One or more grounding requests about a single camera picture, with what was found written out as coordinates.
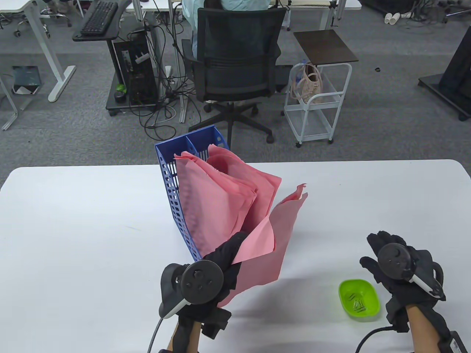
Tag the person's left forearm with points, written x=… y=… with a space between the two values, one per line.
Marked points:
x=184 y=338

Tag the white cart with brown top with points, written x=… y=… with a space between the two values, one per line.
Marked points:
x=323 y=47

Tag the black keyboard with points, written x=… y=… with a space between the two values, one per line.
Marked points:
x=99 y=18

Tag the person's right hand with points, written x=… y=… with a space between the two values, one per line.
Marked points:
x=408 y=294

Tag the white slipper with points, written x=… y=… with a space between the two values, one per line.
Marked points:
x=396 y=17
x=388 y=17

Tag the person's left hand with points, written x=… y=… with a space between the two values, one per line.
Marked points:
x=224 y=253

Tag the black computer cart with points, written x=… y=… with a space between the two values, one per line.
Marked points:
x=123 y=22

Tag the blue plastic file holder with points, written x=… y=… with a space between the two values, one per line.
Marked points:
x=167 y=184

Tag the dark teal bag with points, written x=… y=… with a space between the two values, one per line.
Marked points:
x=25 y=75

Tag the black floor stand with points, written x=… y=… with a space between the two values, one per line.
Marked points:
x=456 y=73

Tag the white desk with metal legs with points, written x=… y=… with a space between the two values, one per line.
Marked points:
x=346 y=3

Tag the black white hand controller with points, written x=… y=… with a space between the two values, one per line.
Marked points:
x=202 y=281
x=395 y=261

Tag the small green object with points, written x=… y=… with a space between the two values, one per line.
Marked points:
x=121 y=88

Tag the green plastic bowl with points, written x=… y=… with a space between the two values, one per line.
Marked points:
x=369 y=290

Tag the pink paper stack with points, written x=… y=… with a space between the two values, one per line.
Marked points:
x=191 y=176
x=220 y=213
x=265 y=184
x=272 y=235

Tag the black mesh office chair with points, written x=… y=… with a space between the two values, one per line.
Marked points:
x=239 y=44

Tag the beige handbag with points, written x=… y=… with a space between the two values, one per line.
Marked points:
x=311 y=86

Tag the silver chair base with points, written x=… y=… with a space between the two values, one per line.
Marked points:
x=55 y=15

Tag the black computer tower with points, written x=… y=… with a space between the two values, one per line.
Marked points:
x=140 y=73

